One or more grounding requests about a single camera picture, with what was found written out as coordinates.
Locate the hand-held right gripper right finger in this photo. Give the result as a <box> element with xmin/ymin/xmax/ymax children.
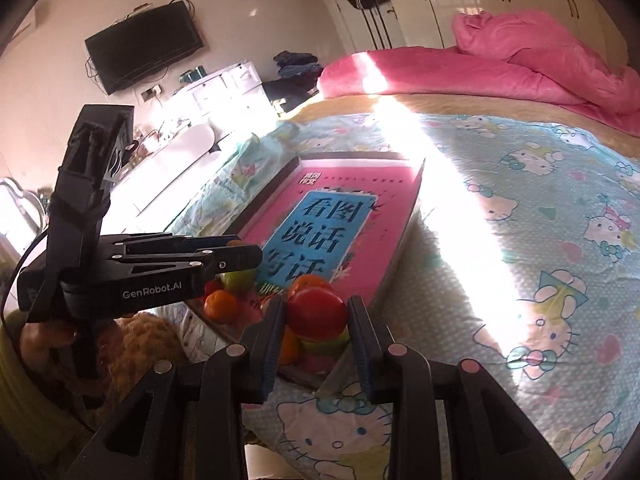
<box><xmin>346</xmin><ymin>295</ymin><xmax>576</xmax><ymax>480</ymax></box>

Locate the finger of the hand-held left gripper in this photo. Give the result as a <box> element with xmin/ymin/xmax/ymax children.
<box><xmin>115</xmin><ymin>245</ymin><xmax>263</xmax><ymax>281</ymax></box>
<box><xmin>100</xmin><ymin>232</ymin><xmax>246</xmax><ymax>256</ymax></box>

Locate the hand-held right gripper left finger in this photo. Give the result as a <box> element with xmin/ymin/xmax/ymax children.
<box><xmin>65</xmin><ymin>299</ymin><xmax>288</xmax><ymax>480</ymax></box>

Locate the orange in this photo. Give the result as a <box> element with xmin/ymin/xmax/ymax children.
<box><xmin>287</xmin><ymin>274</ymin><xmax>335</xmax><ymax>301</ymax></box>
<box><xmin>204</xmin><ymin>290</ymin><xmax>240</xmax><ymax>324</ymax></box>
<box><xmin>277</xmin><ymin>325</ymin><xmax>303</xmax><ymax>367</ymax></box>

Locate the green apple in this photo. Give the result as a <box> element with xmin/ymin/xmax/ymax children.
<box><xmin>220</xmin><ymin>269</ymin><xmax>258</xmax><ymax>293</ymax></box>
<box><xmin>300</xmin><ymin>327</ymin><xmax>351</xmax><ymax>356</ymax></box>

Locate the large red tomato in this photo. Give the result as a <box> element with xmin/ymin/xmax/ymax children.
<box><xmin>286</xmin><ymin>286</ymin><xmax>349</xmax><ymax>339</ymax></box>

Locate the pink book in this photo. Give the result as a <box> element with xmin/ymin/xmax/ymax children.
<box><xmin>200</xmin><ymin>152</ymin><xmax>426</xmax><ymax>391</ymax></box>
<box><xmin>240</xmin><ymin>160</ymin><xmax>423</xmax><ymax>306</ymax></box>

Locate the person's left hand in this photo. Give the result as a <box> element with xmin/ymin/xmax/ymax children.
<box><xmin>20</xmin><ymin>321</ymin><xmax>78</xmax><ymax>356</ymax></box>

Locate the yellow-green cloth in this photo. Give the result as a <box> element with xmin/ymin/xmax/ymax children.
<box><xmin>0</xmin><ymin>310</ymin><xmax>96</xmax><ymax>466</ymax></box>

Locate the white drawer cabinet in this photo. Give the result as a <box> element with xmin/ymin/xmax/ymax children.
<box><xmin>165</xmin><ymin>60</ymin><xmax>266</xmax><ymax>131</ymax></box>

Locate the beige blanket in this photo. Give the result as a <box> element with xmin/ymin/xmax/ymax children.
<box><xmin>290</xmin><ymin>92</ymin><xmax>640</xmax><ymax>128</ymax></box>

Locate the cartoon cat printed blanket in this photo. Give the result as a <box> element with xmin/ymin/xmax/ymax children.
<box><xmin>170</xmin><ymin>110</ymin><xmax>640</xmax><ymax>476</ymax></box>

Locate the pile of folded clothes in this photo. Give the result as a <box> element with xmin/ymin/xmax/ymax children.
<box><xmin>262</xmin><ymin>51</ymin><xmax>326</xmax><ymax>111</ymax></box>

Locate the white door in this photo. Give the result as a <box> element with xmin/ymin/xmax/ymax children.
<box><xmin>307</xmin><ymin>0</ymin><xmax>406</xmax><ymax>56</ymax></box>

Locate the pink duvet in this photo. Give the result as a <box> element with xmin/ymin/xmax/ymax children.
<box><xmin>318</xmin><ymin>10</ymin><xmax>640</xmax><ymax>131</ymax></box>

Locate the black cable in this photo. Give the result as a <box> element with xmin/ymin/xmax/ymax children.
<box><xmin>0</xmin><ymin>230</ymin><xmax>51</xmax><ymax>321</ymax></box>

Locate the metal tube frame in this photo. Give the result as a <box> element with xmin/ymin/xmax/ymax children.
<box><xmin>0</xmin><ymin>176</ymin><xmax>48</xmax><ymax>241</ymax></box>

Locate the black wall television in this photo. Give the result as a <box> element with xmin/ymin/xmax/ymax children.
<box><xmin>84</xmin><ymin>1</ymin><xmax>203</xmax><ymax>96</ymax></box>

